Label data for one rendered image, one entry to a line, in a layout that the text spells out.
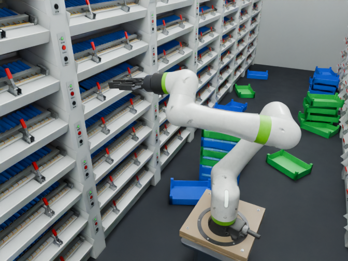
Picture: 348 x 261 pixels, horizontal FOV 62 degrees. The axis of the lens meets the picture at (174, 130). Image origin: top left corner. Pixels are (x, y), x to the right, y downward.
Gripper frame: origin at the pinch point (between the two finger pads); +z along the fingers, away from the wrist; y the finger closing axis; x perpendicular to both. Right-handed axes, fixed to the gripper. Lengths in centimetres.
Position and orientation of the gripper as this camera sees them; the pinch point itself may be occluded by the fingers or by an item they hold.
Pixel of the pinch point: (117, 84)
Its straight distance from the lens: 138.3
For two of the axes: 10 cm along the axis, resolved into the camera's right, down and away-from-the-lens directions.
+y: 4.3, -4.4, 7.9
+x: -1.5, -8.9, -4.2
